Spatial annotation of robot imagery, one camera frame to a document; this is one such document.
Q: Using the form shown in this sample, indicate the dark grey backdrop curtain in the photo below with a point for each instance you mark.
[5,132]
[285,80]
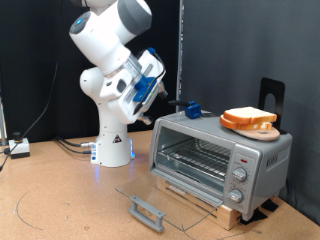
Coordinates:
[250,40]

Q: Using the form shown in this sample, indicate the black foam pad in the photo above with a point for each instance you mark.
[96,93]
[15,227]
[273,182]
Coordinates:
[255,216]
[270,205]

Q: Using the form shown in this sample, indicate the black backdrop curtain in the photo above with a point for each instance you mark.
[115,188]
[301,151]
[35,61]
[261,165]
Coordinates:
[33,50]

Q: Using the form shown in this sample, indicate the wooden block riser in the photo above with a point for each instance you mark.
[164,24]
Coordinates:
[226,216]

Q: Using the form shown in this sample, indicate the grey emergency stop box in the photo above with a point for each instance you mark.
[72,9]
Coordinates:
[19,146]

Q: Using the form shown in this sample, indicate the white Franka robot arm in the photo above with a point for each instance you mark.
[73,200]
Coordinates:
[111,143]

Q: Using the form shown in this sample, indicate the silver toaster oven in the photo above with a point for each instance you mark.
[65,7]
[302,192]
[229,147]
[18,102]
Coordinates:
[266,180]

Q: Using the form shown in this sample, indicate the metal frame leg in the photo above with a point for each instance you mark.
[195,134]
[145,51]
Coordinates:
[2,123]

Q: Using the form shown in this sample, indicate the vertical metal pole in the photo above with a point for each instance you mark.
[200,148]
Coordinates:
[180,33]

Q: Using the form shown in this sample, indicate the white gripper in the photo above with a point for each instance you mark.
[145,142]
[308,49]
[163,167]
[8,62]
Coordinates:
[125,110]

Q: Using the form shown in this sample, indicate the black metal bookend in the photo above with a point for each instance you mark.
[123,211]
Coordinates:
[266,88]

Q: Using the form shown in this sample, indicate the round wooden board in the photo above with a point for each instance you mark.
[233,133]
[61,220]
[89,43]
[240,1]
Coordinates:
[263,134]

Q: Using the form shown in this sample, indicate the silver oven knob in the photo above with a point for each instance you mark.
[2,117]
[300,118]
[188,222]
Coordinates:
[240,174]
[235,195]

